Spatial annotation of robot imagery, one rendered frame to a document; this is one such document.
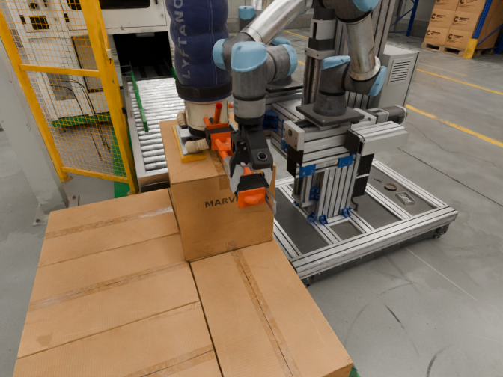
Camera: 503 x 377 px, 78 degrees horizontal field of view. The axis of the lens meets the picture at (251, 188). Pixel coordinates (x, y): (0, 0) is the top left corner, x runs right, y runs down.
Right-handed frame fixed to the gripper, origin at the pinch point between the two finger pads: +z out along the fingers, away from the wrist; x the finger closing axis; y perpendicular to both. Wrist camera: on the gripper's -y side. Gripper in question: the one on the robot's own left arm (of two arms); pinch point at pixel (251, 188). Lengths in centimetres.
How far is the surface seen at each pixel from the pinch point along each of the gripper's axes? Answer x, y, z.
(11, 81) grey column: 101, 162, 6
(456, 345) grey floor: -104, -16, 108
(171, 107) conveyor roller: 6, 219, 51
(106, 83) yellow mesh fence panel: 49, 169, 13
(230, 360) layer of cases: 12, -15, 53
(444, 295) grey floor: -122, 9, 107
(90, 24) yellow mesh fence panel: 50, 170, -23
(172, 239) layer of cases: 24, 45, 53
